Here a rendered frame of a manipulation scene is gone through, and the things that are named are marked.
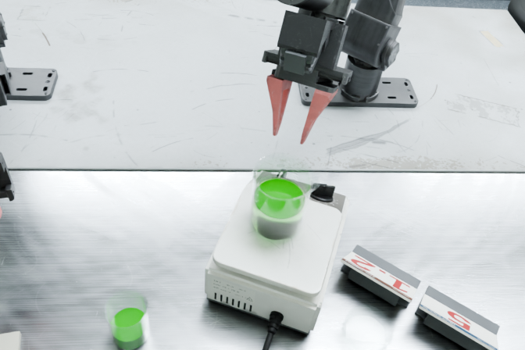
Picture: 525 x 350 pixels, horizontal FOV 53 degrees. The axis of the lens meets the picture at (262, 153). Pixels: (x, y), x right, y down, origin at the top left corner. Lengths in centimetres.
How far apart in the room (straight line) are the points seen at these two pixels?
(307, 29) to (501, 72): 62
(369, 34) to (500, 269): 37
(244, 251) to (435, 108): 50
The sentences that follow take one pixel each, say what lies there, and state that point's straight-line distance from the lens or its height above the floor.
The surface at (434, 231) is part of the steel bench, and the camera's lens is 76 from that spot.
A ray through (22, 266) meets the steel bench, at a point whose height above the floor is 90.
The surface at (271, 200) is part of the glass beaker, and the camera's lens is 53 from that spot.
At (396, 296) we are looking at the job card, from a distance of 66.
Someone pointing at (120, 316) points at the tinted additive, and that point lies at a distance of 62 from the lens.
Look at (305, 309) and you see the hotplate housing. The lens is 58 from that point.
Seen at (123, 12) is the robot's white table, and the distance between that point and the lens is 110.
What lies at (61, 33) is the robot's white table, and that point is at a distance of 105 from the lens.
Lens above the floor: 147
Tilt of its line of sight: 46 degrees down
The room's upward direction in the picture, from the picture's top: 7 degrees clockwise
